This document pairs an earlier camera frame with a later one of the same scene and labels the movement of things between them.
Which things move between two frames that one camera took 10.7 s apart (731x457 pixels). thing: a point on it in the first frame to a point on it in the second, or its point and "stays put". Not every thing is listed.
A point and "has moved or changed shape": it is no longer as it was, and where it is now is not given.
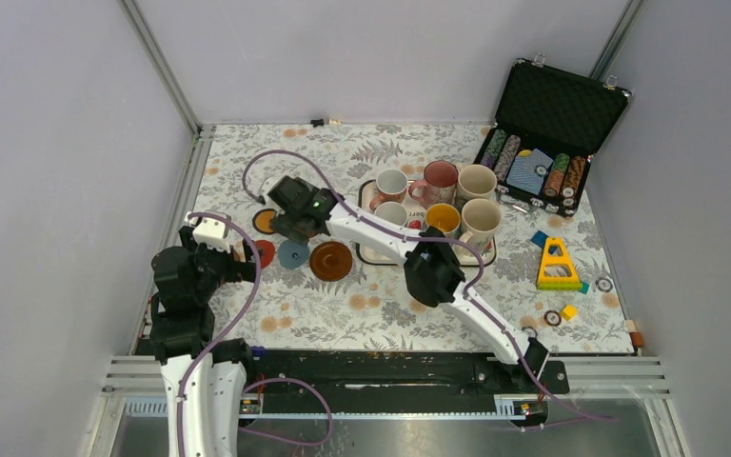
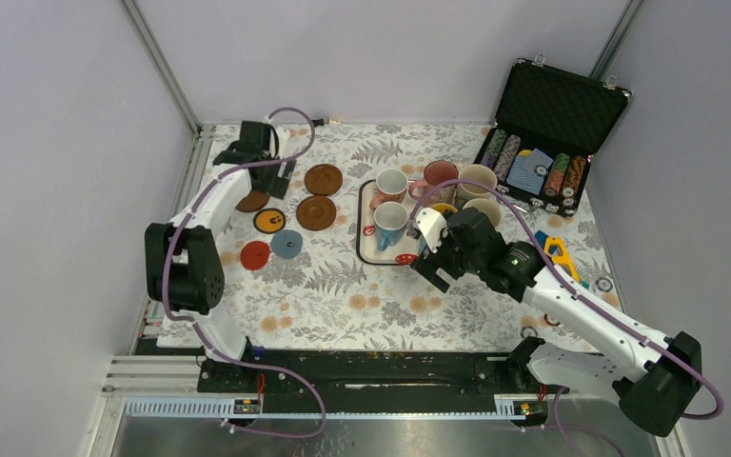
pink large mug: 438,186 stays put
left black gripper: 238,268 to 276,185
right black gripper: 284,225 to 428,264
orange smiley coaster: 263,221 stays put
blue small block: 539,238 stays put
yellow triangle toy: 557,282 stays put
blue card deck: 523,171 stays put
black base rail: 431,371 stays put
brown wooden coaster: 330,261 has moved or changed shape
